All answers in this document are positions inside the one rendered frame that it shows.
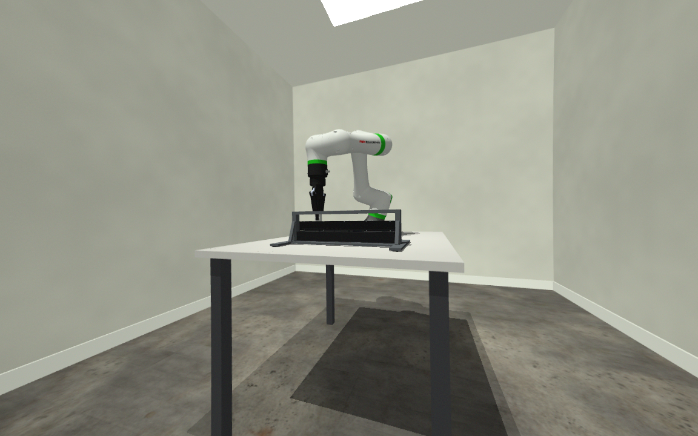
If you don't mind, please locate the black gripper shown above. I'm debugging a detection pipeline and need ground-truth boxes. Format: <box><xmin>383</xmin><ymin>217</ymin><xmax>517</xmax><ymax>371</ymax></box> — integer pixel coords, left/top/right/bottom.
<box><xmin>309</xmin><ymin>177</ymin><xmax>326</xmax><ymax>221</ymax></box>

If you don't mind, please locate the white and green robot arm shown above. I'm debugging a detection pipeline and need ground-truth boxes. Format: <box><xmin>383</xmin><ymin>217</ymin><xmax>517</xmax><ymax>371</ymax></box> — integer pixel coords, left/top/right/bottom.
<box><xmin>305</xmin><ymin>130</ymin><xmax>393</xmax><ymax>210</ymax></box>

